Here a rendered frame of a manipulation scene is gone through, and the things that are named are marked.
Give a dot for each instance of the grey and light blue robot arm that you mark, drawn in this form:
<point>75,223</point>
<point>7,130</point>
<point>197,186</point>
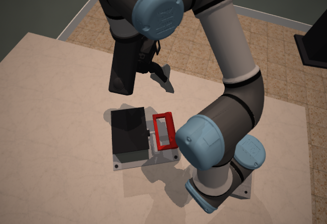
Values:
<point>216,139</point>

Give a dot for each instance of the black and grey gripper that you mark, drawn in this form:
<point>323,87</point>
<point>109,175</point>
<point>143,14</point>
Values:
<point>160,74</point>

